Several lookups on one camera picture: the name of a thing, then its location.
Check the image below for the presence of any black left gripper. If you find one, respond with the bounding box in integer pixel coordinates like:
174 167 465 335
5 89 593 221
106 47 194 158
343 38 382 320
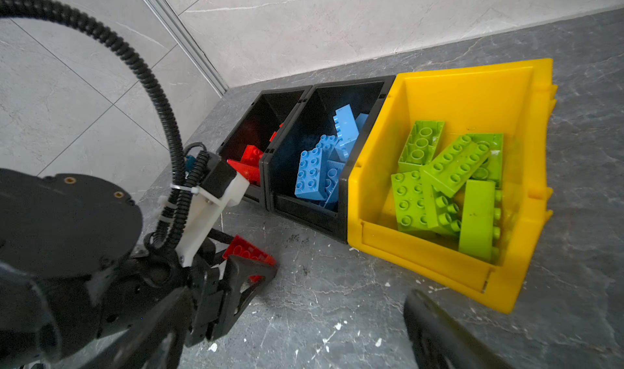
185 229 277 347

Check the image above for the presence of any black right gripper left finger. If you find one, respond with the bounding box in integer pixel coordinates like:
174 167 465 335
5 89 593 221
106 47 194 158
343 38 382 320
83 288 193 368

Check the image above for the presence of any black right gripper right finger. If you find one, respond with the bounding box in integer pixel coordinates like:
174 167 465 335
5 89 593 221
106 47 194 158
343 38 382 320
403 289 511 368

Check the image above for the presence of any red lego plate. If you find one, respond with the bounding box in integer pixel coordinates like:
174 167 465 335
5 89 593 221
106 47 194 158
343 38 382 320
215 235 277 289

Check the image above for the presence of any red arch lego piece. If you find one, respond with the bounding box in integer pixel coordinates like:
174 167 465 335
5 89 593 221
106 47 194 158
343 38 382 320
240 145 264 168

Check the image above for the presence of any blue long lego brick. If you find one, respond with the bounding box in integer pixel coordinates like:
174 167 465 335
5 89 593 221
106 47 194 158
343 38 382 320
294 147 328 201

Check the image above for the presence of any blue square lego brick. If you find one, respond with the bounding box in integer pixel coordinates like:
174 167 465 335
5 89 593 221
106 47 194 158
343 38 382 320
316 134 337 156

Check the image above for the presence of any green long lego brick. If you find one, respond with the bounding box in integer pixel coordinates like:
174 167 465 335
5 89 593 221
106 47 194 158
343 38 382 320
421 135 491 198

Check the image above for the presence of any red long lego brick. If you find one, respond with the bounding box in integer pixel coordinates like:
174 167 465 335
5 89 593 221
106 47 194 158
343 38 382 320
227 159 261 186

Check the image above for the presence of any black plastic bin left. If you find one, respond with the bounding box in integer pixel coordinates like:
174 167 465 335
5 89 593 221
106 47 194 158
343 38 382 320
217 86 311 208

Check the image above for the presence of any yellow plastic bin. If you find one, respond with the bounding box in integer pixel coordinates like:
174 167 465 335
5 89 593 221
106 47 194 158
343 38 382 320
347 59 557 313

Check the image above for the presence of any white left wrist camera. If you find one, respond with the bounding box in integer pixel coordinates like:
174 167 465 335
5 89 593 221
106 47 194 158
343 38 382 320
175 152 250 268

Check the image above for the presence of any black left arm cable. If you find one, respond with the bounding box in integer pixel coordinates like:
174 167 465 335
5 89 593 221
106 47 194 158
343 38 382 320
0 0 211 250

